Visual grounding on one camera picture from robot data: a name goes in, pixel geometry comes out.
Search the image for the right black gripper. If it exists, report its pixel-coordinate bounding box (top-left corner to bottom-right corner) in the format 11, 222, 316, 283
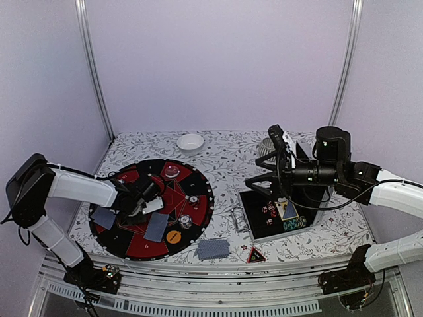
246, 149, 342, 201

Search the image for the dealt blue playing cards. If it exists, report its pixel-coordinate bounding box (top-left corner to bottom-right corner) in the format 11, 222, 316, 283
144, 213, 169, 242

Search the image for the orange big blind button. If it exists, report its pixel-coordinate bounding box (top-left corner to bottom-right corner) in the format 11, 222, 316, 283
166, 230, 182, 244

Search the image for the red black 100 chip stack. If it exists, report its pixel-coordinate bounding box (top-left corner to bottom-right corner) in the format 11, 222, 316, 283
188, 195, 200, 208

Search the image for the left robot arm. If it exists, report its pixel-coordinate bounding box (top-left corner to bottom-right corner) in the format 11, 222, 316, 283
5, 153, 165, 287

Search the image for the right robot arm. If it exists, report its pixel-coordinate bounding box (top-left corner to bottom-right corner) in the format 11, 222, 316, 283
245, 125, 422, 218

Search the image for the striped grey white cup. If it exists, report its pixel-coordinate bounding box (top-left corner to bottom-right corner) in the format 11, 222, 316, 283
258, 137, 275, 158

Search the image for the red dice group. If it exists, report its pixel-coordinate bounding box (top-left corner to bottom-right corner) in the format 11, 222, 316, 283
262, 205, 278, 225

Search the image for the aluminium poker chip case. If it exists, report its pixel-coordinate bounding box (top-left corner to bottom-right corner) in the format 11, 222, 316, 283
231, 140, 334, 242

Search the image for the boxed card deck ace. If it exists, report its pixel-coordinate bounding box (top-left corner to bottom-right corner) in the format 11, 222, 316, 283
275, 200, 299, 221

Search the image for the round red black poker mat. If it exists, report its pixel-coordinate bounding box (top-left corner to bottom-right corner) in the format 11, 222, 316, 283
89, 159, 214, 261

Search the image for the lower poker chip row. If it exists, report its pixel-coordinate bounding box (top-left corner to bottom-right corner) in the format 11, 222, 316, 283
283, 216, 307, 232

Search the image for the white ceramic bowl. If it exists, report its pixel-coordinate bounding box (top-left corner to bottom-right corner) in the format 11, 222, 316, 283
176, 133, 205, 156

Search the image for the red black triangle card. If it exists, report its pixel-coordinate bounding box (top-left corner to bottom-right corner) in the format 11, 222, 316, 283
247, 246, 266, 264

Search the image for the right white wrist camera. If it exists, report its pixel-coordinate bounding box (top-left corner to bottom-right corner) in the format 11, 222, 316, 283
268, 125, 295, 168

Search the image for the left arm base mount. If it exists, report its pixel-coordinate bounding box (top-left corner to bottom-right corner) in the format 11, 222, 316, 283
63, 264, 122, 295

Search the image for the front aluminium rail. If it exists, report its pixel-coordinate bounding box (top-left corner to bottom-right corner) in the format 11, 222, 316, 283
28, 254, 414, 317

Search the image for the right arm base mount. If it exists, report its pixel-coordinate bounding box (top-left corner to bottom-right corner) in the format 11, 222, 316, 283
317, 264, 376, 295

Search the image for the right aluminium frame post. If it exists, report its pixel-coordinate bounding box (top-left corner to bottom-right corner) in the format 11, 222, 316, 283
328, 0, 364, 126

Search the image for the aluminium frame post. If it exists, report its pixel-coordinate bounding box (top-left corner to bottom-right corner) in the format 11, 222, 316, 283
328, 0, 364, 126
75, 0, 116, 142

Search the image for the left aluminium frame post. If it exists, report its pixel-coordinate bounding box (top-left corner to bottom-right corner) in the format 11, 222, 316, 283
75, 0, 116, 142

